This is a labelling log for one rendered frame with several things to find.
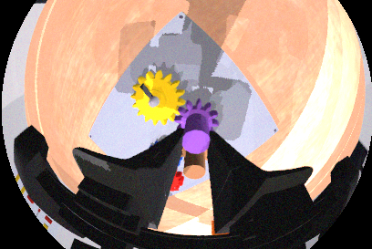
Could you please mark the yellow gear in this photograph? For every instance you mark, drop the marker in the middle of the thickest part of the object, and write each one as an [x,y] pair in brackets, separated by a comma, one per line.
[164,90]

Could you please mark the red gear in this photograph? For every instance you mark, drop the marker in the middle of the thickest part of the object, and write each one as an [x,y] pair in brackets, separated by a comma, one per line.
[178,181]

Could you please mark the brown gear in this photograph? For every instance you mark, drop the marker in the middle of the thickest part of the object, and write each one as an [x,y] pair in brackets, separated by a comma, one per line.
[194,164]

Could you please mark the purple gear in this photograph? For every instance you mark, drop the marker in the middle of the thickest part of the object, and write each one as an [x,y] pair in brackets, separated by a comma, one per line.
[197,122]

